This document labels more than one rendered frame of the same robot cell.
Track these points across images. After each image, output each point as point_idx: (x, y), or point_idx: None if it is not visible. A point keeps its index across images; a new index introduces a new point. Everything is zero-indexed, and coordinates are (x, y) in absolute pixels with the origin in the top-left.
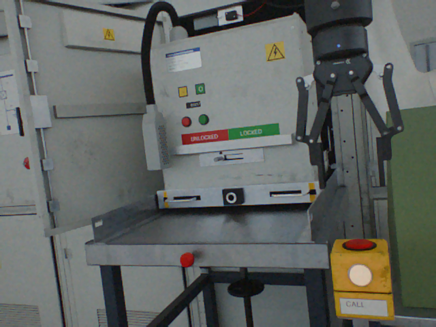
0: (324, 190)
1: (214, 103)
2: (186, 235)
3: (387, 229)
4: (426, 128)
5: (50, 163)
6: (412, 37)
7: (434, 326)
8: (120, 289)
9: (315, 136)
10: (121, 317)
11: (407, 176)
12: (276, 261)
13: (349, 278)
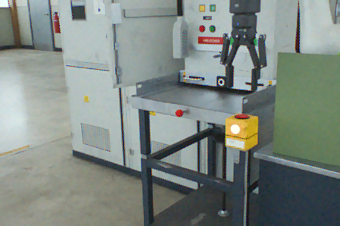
0: (275, 86)
1: (219, 19)
2: (184, 100)
3: None
4: (295, 64)
5: (118, 45)
6: None
7: (279, 162)
8: (148, 123)
9: (228, 63)
10: (146, 139)
11: (283, 88)
12: (224, 121)
13: (231, 130)
